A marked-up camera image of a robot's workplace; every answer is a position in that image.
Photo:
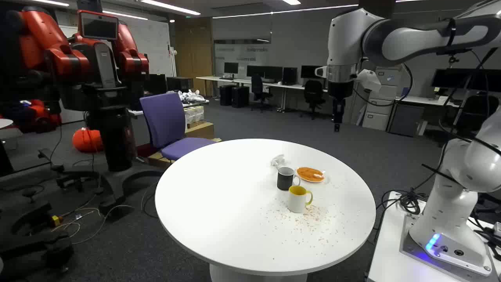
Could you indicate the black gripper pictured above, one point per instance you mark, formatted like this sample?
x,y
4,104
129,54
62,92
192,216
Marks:
x,y
342,90

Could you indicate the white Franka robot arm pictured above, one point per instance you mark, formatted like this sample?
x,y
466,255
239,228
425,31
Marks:
x,y
470,162

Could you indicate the glass bowl of orange grains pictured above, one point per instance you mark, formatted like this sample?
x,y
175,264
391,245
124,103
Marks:
x,y
311,175

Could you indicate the black office chair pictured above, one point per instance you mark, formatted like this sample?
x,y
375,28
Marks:
x,y
259,89
314,95
475,112

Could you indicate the grey file cabinet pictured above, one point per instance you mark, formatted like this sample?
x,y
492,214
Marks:
x,y
376,118

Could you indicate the white desk with dark cabinet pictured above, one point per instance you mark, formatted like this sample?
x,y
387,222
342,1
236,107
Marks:
x,y
428,103

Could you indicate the white mug yellow inside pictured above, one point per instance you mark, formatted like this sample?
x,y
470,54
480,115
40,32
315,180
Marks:
x,y
298,203

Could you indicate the scattered orange grains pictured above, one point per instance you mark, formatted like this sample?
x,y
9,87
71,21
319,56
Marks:
x,y
314,212

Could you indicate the wide black monitor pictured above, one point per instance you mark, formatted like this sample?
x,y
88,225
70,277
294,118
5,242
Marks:
x,y
486,81
449,79

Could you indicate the long white desk row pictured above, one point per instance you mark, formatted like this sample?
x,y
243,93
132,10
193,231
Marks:
x,y
220,79

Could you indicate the cardboard box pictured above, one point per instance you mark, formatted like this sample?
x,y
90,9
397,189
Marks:
x,y
201,131

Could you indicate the white storage box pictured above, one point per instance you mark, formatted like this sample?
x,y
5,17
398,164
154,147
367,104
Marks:
x,y
193,112

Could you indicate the white robot mounting table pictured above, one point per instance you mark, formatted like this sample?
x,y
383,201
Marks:
x,y
392,261

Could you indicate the wooden door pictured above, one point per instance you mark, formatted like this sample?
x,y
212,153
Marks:
x,y
195,53

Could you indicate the purple chair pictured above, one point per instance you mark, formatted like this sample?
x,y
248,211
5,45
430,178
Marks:
x,y
165,120

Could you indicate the whiteboard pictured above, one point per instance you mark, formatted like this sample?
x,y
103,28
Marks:
x,y
154,48

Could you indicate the ceiling light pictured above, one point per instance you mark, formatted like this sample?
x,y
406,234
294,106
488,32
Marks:
x,y
126,15
173,7

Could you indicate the orange ball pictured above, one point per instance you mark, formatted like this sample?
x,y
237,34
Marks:
x,y
87,140

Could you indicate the red Baxter robot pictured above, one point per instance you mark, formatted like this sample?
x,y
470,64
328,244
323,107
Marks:
x,y
52,48

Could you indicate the black floor base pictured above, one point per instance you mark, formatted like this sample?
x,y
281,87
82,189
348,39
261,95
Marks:
x,y
32,245

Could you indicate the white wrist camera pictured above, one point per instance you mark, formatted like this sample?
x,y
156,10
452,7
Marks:
x,y
370,81

